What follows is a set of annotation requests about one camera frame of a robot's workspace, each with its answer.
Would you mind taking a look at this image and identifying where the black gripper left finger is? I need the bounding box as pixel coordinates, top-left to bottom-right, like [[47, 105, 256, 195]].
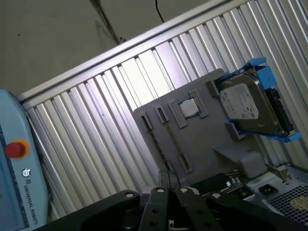
[[36, 170, 170, 231]]

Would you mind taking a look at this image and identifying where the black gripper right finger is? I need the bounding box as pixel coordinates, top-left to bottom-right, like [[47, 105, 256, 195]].
[[169, 171, 297, 231]]

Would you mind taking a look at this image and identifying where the grey parts rack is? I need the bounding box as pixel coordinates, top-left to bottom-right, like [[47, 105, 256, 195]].
[[133, 68, 268, 188]]

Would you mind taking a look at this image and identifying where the silver CPU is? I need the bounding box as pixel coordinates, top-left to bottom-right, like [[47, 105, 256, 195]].
[[179, 98, 202, 119]]

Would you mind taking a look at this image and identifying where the black open PC case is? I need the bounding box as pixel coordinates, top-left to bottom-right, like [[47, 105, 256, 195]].
[[245, 162, 308, 231]]

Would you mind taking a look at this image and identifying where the hard disk in blue carrier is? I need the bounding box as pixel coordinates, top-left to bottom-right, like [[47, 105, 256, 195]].
[[214, 57, 301, 143]]

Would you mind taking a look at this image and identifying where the pale blue teach pendant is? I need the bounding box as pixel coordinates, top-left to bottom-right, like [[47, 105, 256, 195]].
[[0, 89, 50, 229]]

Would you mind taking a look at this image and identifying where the black floor cable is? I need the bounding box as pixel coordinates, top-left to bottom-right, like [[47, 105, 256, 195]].
[[154, 0, 165, 24]]

